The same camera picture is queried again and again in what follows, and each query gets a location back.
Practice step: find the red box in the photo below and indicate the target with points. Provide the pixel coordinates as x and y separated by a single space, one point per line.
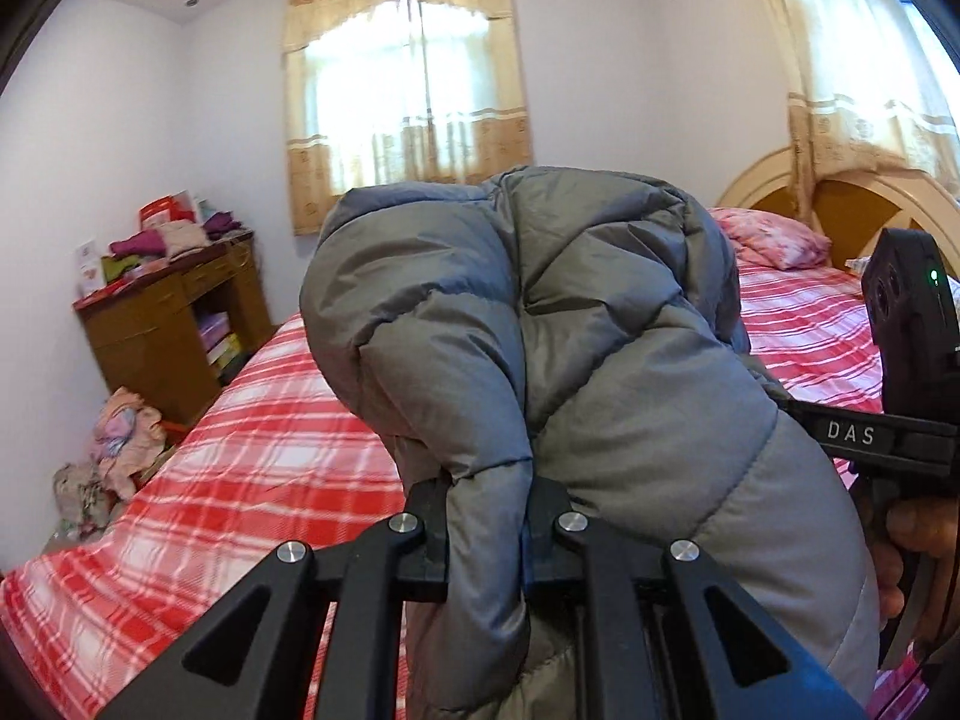
165 211

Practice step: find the beige folded clothes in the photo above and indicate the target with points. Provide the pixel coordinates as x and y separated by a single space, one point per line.
184 238

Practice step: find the person's right hand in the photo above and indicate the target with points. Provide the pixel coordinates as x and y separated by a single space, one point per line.
900 529

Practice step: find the grey puffer jacket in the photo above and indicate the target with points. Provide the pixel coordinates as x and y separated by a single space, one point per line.
600 315

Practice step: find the brown wooden desk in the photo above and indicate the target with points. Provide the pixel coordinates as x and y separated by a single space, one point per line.
142 345

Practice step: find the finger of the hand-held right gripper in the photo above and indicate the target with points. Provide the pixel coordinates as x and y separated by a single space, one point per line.
806 421

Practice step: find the yellow box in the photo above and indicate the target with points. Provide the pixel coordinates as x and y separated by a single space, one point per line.
227 360

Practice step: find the beige patterned window curtain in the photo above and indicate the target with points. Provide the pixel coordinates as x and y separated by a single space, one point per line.
832 90
405 165

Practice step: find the purple box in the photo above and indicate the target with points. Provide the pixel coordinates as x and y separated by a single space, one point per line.
212 330

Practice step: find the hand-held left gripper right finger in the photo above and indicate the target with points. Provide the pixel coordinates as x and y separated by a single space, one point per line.
547 532

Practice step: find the pink clothes pile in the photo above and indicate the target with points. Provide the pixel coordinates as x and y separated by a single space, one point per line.
127 435

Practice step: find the maroon folded clothes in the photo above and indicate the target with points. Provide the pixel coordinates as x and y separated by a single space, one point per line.
136 244

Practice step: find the purple folded clothes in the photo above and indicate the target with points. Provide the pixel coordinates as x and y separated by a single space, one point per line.
220 223

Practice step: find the white printed card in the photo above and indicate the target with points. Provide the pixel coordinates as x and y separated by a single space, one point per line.
88 266

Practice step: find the pink floral pillow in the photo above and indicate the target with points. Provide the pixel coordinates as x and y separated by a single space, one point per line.
772 240

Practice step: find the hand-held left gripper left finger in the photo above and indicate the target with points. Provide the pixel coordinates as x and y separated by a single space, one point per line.
427 540

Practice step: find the cream wooden headboard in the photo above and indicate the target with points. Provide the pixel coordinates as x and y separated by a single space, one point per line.
847 206

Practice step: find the grey floral cloth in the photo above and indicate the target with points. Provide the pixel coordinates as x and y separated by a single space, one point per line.
79 499

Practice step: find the green folded clothes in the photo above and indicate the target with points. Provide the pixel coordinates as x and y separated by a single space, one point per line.
127 268

